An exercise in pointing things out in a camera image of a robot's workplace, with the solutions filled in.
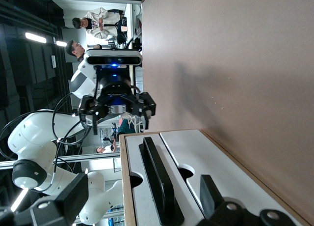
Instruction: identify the distant small person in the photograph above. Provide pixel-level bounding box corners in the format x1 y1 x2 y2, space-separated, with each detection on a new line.
96 137 117 154

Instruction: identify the aluminium frame beam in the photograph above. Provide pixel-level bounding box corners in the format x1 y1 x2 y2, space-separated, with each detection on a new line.
0 153 121 168

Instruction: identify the white-fronted drawer with handle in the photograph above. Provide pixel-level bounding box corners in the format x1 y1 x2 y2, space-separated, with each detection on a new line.
125 134 206 226

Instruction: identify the wooden drawer cabinet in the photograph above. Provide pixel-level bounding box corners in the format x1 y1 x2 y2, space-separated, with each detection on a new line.
119 129 314 226

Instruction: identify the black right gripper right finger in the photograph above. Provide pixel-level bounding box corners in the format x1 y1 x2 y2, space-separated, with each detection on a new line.
196 174 305 226

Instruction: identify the black drawer handle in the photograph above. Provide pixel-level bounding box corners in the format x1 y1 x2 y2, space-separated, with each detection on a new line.
138 137 185 226

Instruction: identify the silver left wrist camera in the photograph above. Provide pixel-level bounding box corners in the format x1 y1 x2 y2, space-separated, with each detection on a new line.
83 49 143 67

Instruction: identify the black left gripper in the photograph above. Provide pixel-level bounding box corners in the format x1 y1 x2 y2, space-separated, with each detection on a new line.
78 75 157 136

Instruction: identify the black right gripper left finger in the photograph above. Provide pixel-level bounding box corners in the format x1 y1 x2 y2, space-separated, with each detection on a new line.
0 173 89 226

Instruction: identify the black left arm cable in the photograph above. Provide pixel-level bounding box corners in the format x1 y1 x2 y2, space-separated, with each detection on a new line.
0 93 93 163

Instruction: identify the person with glasses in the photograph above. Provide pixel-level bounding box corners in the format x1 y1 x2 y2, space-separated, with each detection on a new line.
65 40 103 62

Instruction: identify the person in beige jacket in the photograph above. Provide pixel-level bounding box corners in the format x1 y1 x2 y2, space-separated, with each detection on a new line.
72 7 123 40

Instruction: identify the long ceiling light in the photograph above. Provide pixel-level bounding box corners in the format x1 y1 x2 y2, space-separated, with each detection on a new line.
25 32 47 44

